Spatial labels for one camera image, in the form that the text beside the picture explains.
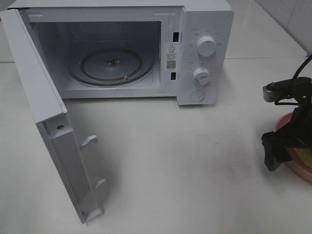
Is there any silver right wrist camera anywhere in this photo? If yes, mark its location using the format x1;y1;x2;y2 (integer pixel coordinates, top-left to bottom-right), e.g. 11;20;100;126
263;77;312;106

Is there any glass microwave turntable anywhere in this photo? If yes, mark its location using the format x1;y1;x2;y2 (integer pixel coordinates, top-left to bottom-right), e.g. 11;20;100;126
68;47;155;87

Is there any upper white power knob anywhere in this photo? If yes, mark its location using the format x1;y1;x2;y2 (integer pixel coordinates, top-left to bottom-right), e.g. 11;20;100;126
196;35;216;57

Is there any pink round plate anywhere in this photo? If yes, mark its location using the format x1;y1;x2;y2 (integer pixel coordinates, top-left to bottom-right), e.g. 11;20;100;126
273;111;312;184

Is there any lower white timer knob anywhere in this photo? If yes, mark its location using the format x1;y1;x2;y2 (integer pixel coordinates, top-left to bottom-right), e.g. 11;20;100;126
193;67;210;85

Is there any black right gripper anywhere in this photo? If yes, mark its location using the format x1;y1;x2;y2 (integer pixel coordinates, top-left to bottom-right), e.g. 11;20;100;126
261;94;312;172

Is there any round white door button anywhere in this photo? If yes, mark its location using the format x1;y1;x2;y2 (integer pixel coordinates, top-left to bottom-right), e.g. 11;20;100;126
190;90;205;102

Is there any white microwave oven body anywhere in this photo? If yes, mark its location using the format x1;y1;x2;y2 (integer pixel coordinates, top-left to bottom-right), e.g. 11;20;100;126
6;0;234;105

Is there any sandwich with lettuce and cheese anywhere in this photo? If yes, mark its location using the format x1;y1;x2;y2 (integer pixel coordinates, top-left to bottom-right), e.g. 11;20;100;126
294;148;312;167

